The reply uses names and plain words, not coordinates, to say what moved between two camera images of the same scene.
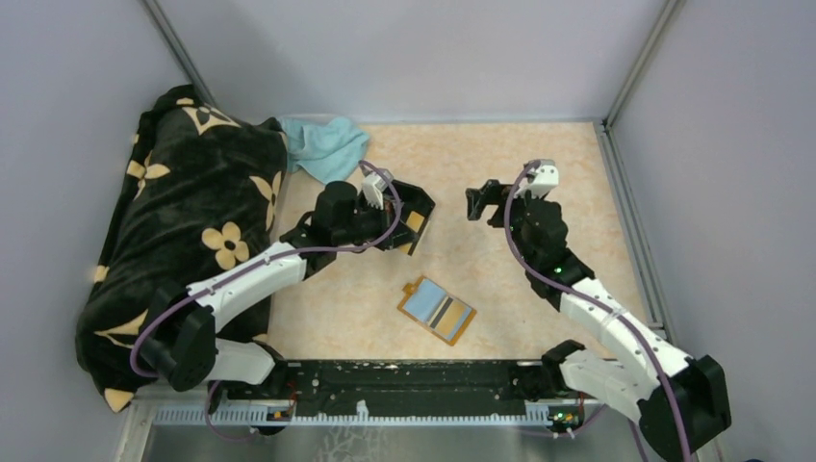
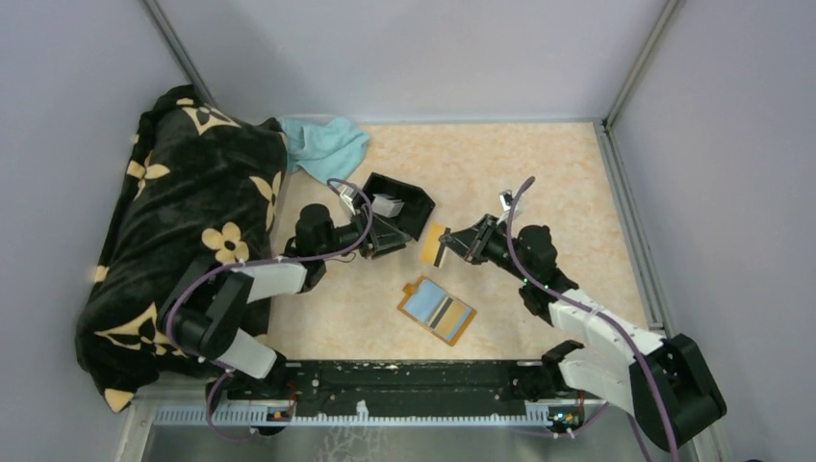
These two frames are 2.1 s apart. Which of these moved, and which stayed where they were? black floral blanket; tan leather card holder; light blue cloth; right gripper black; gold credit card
Moved: gold credit card; right gripper black
Stayed: light blue cloth; tan leather card holder; black floral blanket
